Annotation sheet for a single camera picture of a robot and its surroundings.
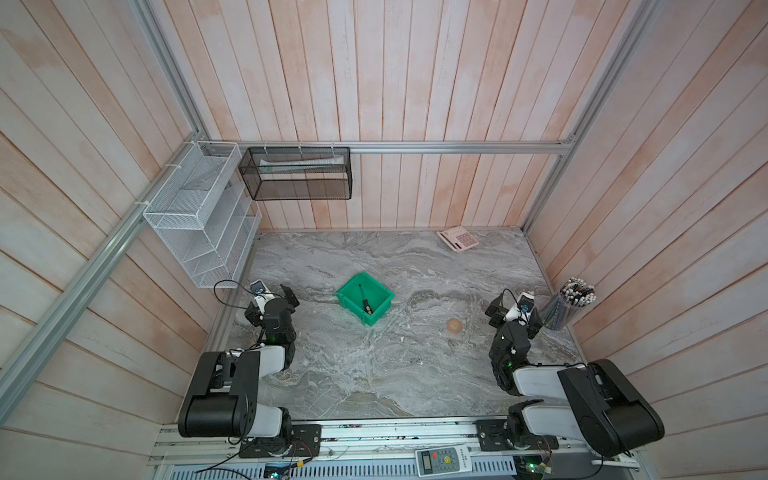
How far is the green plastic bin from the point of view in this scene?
92 centimetres

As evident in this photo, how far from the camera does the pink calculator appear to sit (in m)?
1.15

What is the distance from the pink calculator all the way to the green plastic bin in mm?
317
